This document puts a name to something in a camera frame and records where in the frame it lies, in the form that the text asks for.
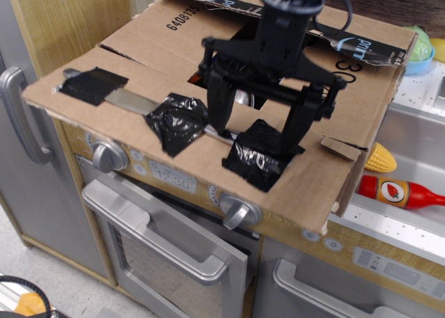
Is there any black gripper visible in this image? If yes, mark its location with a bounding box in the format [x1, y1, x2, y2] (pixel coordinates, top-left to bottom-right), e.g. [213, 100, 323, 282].
[200, 0, 346, 155]

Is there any large brown cardboard box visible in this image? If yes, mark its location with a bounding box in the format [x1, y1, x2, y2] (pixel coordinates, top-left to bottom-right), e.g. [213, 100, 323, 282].
[22, 0, 405, 231]

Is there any right silver oven knob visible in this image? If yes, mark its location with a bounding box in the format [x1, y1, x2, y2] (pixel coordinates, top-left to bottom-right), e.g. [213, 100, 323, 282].
[219, 192, 263, 230]

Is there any silver oven knob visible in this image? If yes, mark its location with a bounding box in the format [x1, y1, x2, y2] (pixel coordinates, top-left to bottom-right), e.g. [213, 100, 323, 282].
[92, 139, 129, 173]
[219, 192, 263, 230]

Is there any yellow toy corn cob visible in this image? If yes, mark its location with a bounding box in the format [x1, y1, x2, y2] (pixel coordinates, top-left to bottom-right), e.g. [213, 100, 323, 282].
[365, 142, 398, 173]

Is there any light blue toy bowl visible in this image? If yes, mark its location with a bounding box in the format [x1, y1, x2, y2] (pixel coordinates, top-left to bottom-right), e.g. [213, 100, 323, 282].
[405, 45, 435, 75]

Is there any silver toy sink basin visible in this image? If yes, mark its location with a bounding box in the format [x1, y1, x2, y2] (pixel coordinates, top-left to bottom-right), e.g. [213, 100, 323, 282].
[351, 104, 444, 237]

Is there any left silver oven knob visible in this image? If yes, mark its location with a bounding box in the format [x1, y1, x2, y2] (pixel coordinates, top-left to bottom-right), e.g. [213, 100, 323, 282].
[92, 139, 129, 173]

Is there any wooden toy kitchen unit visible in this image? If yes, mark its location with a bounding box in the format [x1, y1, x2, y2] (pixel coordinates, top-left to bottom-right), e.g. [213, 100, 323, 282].
[12, 0, 444, 317]

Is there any green toy cabbage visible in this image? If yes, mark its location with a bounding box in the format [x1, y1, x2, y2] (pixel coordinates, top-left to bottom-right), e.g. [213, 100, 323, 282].
[404, 26, 432, 62]

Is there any red toy ketchup bottle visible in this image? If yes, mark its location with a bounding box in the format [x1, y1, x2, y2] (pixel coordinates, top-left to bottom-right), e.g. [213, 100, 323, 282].
[358, 175, 444, 210]

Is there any yellow toy item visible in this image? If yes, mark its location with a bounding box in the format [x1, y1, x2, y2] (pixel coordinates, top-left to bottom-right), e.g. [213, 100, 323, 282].
[430, 38, 445, 63]

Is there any silver oven door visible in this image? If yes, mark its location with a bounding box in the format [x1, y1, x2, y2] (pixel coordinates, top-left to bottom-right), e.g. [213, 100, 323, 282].
[82, 180, 260, 317]

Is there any orange object bottom left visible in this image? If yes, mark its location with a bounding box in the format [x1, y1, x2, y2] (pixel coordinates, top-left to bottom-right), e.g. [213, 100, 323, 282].
[13, 292, 47, 317]

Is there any silver dishwasher door handle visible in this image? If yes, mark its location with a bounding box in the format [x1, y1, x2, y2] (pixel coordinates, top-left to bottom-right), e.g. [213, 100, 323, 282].
[272, 259, 407, 318]

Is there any silver fridge door handle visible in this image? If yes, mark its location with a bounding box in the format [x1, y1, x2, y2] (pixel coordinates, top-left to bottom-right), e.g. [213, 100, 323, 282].
[1, 66, 54, 166]

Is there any black cable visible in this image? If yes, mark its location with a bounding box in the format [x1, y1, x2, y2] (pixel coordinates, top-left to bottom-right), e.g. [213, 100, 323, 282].
[0, 275, 51, 314]

